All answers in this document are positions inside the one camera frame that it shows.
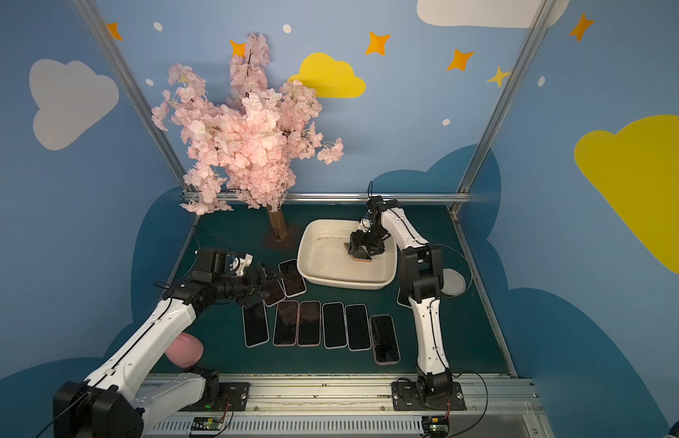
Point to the phone cream case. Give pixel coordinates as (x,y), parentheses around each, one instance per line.
(293,282)

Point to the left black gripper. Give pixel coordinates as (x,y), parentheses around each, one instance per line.
(257,282)

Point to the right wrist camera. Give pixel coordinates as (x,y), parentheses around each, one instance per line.
(365,224)

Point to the circuit board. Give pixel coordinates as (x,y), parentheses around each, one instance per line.
(435,427)
(207,425)

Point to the white round lid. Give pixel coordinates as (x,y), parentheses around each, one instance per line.
(454,284)

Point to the pink spray bottle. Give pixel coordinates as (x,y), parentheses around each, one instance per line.
(185,351)

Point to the phone grey case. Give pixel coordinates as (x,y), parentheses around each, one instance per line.
(275,293)

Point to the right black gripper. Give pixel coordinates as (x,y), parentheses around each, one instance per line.
(361,242)

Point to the phone pale blue case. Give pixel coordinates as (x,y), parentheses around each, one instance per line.
(358,253)

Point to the pink cherry blossom tree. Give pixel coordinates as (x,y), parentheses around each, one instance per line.
(246,145)

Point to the right circuit board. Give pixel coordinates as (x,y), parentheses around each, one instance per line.
(435,427)

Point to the left circuit board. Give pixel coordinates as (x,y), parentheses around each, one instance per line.
(207,425)

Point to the phone salmon case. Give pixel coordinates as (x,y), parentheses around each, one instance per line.
(403,298)

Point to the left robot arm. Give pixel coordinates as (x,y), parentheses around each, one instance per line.
(107,403)

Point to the phone light pink case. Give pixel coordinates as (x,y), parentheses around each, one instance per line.
(385,344)

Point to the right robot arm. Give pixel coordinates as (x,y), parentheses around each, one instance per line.
(420,268)

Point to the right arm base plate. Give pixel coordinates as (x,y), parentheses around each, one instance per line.
(406,397)

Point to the phone white case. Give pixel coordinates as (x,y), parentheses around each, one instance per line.
(358,329)

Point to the phone rose case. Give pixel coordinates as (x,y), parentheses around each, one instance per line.
(286,324)

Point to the white plastic storage box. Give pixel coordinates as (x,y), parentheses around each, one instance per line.
(323,258)

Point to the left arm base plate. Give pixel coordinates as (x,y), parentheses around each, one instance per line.
(231,397)

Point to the phone coral case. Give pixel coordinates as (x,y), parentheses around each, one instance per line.
(309,324)

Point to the brown tree base plate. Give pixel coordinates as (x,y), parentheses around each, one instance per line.
(290,243)

